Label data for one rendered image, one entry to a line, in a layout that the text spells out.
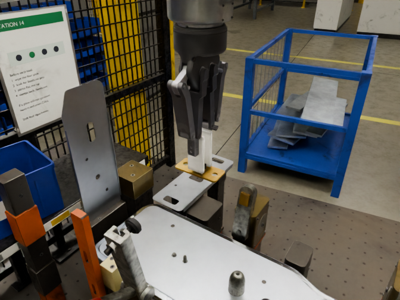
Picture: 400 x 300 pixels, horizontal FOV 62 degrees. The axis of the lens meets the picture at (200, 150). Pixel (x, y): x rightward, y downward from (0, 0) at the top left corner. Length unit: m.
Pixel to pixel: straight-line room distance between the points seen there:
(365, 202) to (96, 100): 2.29
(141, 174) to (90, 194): 0.15
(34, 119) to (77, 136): 0.29
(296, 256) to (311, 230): 0.51
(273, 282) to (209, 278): 0.13
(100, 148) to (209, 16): 0.47
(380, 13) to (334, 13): 0.88
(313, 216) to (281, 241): 0.20
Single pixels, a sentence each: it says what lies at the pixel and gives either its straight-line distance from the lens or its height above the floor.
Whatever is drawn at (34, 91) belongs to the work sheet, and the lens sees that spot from 1.02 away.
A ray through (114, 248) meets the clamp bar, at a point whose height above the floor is 1.20.
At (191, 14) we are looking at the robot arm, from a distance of 0.44.
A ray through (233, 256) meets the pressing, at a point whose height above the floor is 1.00.
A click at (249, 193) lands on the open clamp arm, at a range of 0.77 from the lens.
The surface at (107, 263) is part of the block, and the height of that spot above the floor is 1.07.
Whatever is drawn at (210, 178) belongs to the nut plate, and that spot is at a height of 1.25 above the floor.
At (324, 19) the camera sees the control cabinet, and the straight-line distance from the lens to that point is 8.33.
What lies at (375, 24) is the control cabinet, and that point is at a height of 0.28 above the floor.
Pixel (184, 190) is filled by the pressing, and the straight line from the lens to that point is 0.94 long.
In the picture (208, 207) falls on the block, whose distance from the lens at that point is 0.92.
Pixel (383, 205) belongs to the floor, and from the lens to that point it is 2.78.
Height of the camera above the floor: 1.58
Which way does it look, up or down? 31 degrees down
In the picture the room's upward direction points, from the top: straight up
